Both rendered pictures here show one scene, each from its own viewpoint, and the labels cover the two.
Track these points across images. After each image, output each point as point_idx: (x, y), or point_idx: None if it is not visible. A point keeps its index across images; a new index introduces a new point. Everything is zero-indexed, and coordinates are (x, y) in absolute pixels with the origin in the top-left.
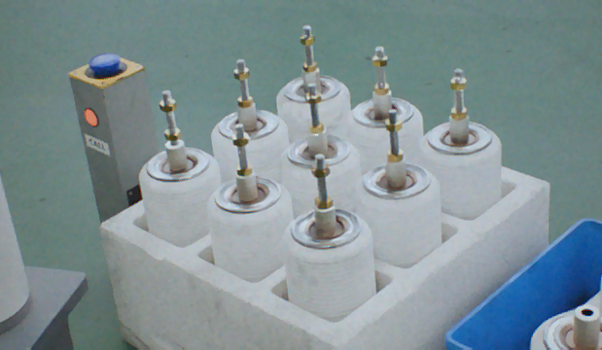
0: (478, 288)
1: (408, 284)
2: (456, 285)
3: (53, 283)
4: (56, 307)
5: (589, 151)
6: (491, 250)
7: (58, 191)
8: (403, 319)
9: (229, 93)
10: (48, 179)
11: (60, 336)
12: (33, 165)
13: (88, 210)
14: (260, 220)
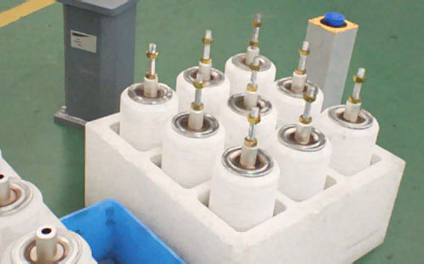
0: (168, 231)
1: (130, 155)
2: (152, 201)
3: (109, 2)
4: (88, 2)
5: None
6: (179, 220)
7: (406, 132)
8: (118, 165)
9: None
10: (421, 129)
11: (93, 19)
12: None
13: (381, 140)
14: (178, 80)
